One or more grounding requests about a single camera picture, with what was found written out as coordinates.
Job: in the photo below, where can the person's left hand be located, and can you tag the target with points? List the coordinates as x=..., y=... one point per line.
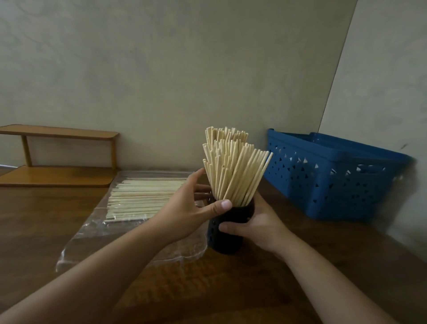
x=181, y=211

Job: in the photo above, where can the person's right hand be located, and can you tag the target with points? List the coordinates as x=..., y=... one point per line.
x=263, y=226

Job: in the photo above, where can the person's right thumb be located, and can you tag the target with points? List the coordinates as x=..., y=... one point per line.
x=235, y=227

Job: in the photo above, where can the person's left thumb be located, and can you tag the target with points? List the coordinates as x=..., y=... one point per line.
x=216, y=208

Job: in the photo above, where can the person's left middle finger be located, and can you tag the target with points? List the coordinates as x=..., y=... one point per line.
x=202, y=189

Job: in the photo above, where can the dark blue perforated holder cup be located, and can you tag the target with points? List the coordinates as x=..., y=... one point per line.
x=226, y=230

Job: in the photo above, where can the person's right forearm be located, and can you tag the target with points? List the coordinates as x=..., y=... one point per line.
x=330, y=287

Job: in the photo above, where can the person's left forearm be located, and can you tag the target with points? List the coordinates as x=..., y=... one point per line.
x=83, y=283

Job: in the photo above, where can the bundle of wooden chopsticks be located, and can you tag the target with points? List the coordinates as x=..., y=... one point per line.
x=232, y=167

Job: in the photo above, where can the row of wooden chopsticks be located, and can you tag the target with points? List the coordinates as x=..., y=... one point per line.
x=140, y=198

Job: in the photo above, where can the clear plastic bag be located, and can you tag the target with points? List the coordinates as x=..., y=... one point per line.
x=133, y=220

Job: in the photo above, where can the blue perforated plastic basket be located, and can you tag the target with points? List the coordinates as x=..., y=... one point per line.
x=328, y=173

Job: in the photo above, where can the wooden two-tier shelf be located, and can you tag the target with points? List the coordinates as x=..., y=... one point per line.
x=58, y=157

